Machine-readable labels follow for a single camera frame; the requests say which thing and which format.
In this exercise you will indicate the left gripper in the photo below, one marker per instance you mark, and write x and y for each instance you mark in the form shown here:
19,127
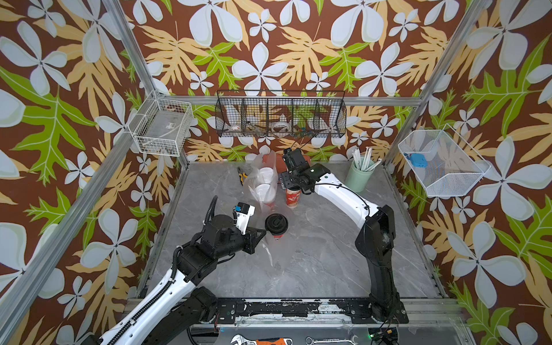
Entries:
251,240

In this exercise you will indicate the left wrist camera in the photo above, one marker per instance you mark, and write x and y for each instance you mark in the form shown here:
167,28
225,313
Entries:
242,213

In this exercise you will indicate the silver spanner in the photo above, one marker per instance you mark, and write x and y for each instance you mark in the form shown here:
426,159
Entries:
353,340

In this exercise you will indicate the black lid red cup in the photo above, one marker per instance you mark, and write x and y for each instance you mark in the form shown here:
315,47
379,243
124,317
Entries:
277,224
293,196

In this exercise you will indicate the black mounting rail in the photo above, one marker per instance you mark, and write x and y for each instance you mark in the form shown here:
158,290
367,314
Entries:
228,310

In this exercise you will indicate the clear plastic carrier bag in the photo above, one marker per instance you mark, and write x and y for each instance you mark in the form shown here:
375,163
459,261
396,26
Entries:
261,161

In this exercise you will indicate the white mesh basket right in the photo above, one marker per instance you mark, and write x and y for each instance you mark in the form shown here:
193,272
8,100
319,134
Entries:
454,166

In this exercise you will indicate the green straw holder cup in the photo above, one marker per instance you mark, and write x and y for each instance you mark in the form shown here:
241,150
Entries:
357,179

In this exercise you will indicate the white lid red cup front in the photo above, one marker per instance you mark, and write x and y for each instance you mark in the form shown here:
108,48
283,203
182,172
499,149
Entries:
267,175

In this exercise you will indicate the white wire basket left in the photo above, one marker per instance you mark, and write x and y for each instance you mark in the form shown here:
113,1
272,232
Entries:
160,125

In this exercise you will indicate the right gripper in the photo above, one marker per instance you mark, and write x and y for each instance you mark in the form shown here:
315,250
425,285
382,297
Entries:
295,168

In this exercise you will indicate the black wire basket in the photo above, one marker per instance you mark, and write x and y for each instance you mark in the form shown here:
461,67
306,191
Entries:
268,113

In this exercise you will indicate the yellow black pliers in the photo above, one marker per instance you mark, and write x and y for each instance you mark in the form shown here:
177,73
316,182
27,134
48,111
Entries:
242,175

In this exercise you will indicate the blue object in basket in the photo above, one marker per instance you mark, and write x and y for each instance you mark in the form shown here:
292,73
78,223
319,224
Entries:
418,160

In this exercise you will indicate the red plastic tool case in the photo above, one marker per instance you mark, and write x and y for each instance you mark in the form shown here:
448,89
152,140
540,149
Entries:
282,161

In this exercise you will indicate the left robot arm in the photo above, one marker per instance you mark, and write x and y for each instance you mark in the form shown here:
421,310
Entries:
141,321

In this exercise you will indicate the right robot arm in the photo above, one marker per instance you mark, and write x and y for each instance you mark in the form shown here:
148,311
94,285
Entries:
375,240

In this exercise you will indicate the orange adjustable wrench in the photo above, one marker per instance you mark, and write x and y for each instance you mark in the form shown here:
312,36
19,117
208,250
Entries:
241,340

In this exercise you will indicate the white lid red cup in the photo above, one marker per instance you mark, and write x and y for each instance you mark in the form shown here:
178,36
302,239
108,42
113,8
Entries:
267,175
265,194

